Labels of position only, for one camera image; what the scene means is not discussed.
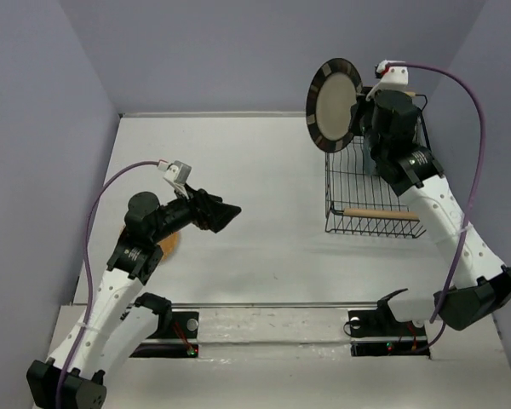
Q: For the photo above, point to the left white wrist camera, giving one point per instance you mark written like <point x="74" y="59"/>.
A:
<point x="175" y="174"/>

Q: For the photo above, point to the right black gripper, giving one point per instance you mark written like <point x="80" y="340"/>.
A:
<point x="357" y="109"/>

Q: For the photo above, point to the orange woven coaster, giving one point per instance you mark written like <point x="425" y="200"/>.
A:
<point x="169" y="245"/>

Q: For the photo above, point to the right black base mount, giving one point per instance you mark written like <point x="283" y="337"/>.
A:
<point x="377" y="332"/>

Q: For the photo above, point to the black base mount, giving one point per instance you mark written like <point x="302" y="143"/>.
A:
<point x="377" y="332"/>
<point x="176" y="337"/>

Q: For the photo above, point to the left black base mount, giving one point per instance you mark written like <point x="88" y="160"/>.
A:
<point x="176" y="337"/>

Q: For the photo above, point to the teal plate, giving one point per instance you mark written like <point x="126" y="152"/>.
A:
<point x="369" y="165"/>

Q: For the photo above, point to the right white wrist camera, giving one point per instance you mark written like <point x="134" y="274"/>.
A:
<point x="391" y="75"/>

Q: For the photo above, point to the black wire dish rack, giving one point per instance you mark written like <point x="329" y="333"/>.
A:
<point x="370" y="205"/>

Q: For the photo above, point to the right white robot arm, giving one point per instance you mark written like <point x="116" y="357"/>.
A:
<point x="481" y="281"/>

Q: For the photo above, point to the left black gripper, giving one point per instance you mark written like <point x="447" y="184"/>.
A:
<point x="206" y="210"/>

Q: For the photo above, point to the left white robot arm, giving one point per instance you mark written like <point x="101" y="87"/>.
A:
<point x="120" y="314"/>

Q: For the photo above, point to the black rimmed plate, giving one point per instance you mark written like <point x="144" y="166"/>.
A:
<point x="332" y="93"/>

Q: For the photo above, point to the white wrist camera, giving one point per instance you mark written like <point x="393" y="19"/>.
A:
<point x="175" y="174"/>
<point x="391" y="75"/>

